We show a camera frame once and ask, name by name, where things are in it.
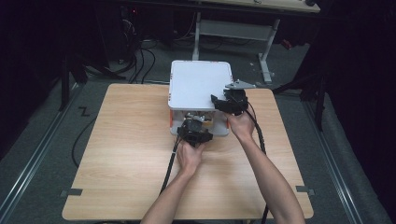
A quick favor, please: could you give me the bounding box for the bundle of black floor cables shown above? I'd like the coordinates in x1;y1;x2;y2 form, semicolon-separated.
120;18;157;85

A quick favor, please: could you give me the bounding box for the thin black floor cable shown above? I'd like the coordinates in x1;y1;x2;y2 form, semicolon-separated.
71;117;97;169

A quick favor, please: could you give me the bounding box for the metal floor rail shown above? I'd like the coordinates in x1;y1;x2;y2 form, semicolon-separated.
0;81;82;224
303;99;365;224

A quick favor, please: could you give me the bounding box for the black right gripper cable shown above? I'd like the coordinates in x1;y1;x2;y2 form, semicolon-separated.
245;102;271;224

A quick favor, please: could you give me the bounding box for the person's left hand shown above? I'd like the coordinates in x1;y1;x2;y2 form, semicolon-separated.
176;141;207;177

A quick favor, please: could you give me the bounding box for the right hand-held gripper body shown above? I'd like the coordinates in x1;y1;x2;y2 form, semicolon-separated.
221;79;257;117

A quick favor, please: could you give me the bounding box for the grey tape strip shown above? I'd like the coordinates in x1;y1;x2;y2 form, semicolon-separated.
295;185;316;197
60;188;84;198

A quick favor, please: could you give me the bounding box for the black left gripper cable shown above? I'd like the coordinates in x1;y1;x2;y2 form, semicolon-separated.
160;135;183;194

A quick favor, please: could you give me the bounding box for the white two-tier shoe rack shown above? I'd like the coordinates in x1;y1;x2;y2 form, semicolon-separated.
167;60;234;138

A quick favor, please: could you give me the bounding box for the person's right hand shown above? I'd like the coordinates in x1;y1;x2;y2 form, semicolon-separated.
223;106;257;144

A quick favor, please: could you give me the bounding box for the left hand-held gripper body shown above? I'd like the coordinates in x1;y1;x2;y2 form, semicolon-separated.
177;113;215;147

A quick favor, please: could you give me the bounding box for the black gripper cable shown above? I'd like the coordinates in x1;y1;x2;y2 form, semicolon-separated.
160;135;183;194
245;102;271;224

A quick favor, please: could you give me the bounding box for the white-legged wooden desk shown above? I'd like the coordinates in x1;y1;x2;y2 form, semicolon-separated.
190;0;321;84

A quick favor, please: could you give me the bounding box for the black metal stand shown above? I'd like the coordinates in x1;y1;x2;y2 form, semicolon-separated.
272;69;330;133

